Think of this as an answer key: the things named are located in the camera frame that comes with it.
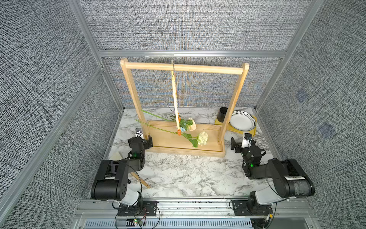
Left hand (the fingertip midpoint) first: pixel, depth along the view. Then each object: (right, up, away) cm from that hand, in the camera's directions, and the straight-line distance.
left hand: (143, 134), depth 93 cm
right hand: (+62, +1, -3) cm, 62 cm away
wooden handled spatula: (+6, -27, -13) cm, 31 cm away
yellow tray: (+76, +2, +11) cm, 77 cm away
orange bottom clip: (+24, +3, -21) cm, 32 cm away
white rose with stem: (+35, -1, -15) cm, 38 cm away
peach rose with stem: (+30, +7, -6) cm, 31 cm away
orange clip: (+24, +10, -27) cm, 37 cm away
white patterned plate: (+73, +9, +19) cm, 75 cm away
